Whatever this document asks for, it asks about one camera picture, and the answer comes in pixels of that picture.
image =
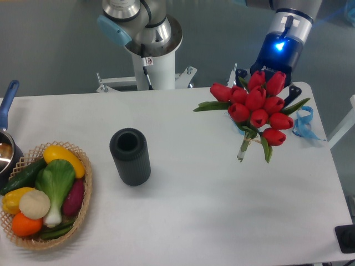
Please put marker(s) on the purple sweet potato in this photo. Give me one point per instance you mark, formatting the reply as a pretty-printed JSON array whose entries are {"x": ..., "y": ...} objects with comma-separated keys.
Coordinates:
[{"x": 73, "y": 201}]

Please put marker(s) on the orange fruit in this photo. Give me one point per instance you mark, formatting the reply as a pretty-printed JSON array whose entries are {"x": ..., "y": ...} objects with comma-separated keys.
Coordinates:
[{"x": 23, "y": 226}]

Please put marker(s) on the green bean pod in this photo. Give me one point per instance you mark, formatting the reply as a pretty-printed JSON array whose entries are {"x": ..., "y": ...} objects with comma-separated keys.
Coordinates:
[{"x": 56, "y": 232}]

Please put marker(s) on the dark green cucumber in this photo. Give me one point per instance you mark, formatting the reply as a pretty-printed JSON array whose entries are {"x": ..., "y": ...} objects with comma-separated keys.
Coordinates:
[{"x": 24, "y": 178}]

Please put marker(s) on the woven wicker basket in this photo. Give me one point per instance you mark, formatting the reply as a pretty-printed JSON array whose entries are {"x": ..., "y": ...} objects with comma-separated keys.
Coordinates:
[{"x": 34, "y": 242}]

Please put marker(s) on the green bok choy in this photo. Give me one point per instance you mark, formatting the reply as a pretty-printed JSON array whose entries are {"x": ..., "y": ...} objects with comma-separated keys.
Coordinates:
[{"x": 55, "y": 180}]

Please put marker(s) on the yellow bell pepper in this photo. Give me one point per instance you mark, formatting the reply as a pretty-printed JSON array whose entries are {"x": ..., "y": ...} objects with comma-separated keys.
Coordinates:
[{"x": 10, "y": 202}]

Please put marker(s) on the dark grey ribbed vase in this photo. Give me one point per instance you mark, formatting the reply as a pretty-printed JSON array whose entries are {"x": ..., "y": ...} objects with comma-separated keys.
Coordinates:
[{"x": 129, "y": 150}]

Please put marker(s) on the black device at table edge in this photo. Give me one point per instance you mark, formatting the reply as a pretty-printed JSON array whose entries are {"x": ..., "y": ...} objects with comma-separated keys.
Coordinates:
[{"x": 345, "y": 237}]

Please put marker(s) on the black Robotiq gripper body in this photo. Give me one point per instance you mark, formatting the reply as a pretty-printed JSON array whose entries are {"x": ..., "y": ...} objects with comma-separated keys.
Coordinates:
[{"x": 278, "y": 53}]

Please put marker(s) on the light blue ribbon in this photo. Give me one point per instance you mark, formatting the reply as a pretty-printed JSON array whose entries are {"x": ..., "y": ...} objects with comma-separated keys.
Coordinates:
[{"x": 302, "y": 125}]

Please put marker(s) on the blue handled saucepan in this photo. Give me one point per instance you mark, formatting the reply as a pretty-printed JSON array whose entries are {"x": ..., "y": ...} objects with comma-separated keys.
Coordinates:
[{"x": 10, "y": 152}]

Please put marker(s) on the red tulip bouquet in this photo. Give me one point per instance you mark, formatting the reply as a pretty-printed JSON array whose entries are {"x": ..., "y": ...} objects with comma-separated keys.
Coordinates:
[{"x": 256, "y": 109}]

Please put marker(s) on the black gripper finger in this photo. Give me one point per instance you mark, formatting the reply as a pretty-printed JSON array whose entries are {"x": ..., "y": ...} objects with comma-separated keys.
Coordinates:
[
  {"x": 293, "y": 93},
  {"x": 240, "y": 73}
]

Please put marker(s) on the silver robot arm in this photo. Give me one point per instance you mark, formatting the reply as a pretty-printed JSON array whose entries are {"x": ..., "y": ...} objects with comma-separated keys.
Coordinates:
[{"x": 286, "y": 36}]

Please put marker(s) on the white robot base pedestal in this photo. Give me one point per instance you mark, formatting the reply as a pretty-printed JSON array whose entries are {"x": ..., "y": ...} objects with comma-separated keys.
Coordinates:
[{"x": 152, "y": 37}]

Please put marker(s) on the white frame at right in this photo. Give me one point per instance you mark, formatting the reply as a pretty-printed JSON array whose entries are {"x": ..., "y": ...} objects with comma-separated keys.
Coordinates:
[{"x": 343, "y": 127}]

